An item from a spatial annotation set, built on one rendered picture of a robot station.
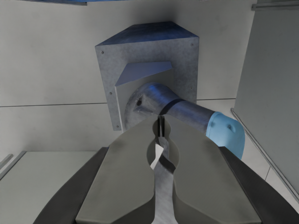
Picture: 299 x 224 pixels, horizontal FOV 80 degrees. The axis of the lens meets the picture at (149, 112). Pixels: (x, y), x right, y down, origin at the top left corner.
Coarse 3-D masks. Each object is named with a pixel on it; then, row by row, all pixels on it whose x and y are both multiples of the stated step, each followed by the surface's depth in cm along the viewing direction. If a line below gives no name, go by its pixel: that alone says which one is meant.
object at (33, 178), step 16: (16, 160) 193; (32, 160) 193; (48, 160) 192; (64, 160) 191; (80, 160) 191; (0, 176) 174; (16, 176) 174; (32, 176) 174; (48, 176) 173; (64, 176) 172; (0, 192) 159; (16, 192) 158; (32, 192) 158; (48, 192) 157; (0, 208) 146; (16, 208) 145; (32, 208) 145
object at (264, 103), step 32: (288, 0) 96; (256, 32) 127; (288, 32) 96; (256, 64) 127; (288, 64) 96; (256, 96) 128; (288, 96) 97; (256, 128) 128; (288, 128) 97; (288, 160) 97
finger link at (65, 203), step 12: (96, 156) 9; (84, 168) 8; (96, 168) 8; (72, 180) 8; (84, 180) 8; (60, 192) 7; (72, 192) 7; (84, 192) 7; (48, 204) 7; (60, 204) 7; (72, 204) 7; (48, 216) 6; (60, 216) 6; (72, 216) 6
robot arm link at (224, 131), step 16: (176, 112) 34; (192, 112) 33; (208, 112) 32; (160, 128) 35; (208, 128) 29; (224, 128) 28; (240, 128) 30; (160, 144) 37; (224, 144) 27; (240, 144) 32; (160, 160) 34
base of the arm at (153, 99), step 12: (144, 84) 42; (156, 84) 42; (132, 96) 40; (144, 96) 39; (156, 96) 39; (168, 96) 39; (132, 108) 39; (144, 108) 39; (156, 108) 37; (168, 108) 36; (132, 120) 40
